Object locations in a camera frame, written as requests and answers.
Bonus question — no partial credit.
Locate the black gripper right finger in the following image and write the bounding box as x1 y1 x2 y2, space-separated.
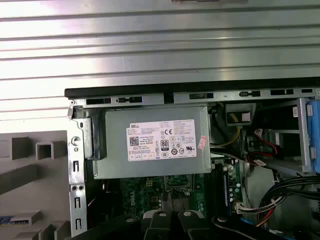
174 196 285 240

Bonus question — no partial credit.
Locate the grey power supply unit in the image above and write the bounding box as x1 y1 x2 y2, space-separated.
92 103 212 180

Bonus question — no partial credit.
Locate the black open PC case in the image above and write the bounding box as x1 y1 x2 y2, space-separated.
63 81 320 240

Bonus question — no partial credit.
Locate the orange wire bundle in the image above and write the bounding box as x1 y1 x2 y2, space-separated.
254 204 280 230

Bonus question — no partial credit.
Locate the black wire bundle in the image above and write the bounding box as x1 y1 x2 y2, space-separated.
257 173 320 218

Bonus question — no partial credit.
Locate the blue disk carrier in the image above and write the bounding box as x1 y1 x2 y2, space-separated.
305 98 320 174

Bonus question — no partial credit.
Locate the grey parts rack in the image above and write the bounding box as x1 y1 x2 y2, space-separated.
0 129 73 240

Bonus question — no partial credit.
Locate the red wire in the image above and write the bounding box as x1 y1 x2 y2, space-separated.
249 139 281 163

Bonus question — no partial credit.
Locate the green motherboard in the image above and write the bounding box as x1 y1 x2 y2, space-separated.
101 159 245 220

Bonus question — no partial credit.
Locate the RAM stick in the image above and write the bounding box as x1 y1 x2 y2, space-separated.
0 215 16 227

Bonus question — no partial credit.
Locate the metal drive cage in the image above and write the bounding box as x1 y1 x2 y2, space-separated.
297 97 320 175

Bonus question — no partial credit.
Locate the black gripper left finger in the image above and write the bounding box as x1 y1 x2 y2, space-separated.
72 192 176 240

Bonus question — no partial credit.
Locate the black RAM slot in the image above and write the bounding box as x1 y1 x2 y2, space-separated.
206 162 223 217

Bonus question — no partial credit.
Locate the blue RAM slot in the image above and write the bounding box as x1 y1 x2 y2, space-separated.
221 166 232 217

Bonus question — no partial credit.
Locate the yellow wire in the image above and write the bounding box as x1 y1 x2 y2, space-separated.
211 112 243 148

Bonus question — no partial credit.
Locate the metal socket cover frame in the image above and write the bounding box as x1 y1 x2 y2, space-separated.
163 174 196 193

